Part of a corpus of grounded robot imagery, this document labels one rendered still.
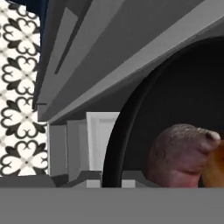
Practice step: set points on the brown speckled potato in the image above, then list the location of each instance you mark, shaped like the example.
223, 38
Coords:
175, 157

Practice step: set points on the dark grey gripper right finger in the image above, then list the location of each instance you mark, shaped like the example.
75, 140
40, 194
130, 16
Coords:
131, 176

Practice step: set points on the black round plate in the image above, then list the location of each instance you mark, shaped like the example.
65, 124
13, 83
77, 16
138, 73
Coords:
175, 96

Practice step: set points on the grey cupboard door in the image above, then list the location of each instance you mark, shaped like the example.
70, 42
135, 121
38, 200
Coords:
67, 148

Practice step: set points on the white cupboard door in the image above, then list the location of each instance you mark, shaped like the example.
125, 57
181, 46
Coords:
99, 140

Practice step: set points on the orange chicken drumstick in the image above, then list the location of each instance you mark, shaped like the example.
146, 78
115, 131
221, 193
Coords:
215, 169

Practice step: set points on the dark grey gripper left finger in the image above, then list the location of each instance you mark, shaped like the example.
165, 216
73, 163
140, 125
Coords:
87, 176

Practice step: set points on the grey slanted cabinet hood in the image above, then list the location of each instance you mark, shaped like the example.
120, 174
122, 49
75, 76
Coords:
116, 43

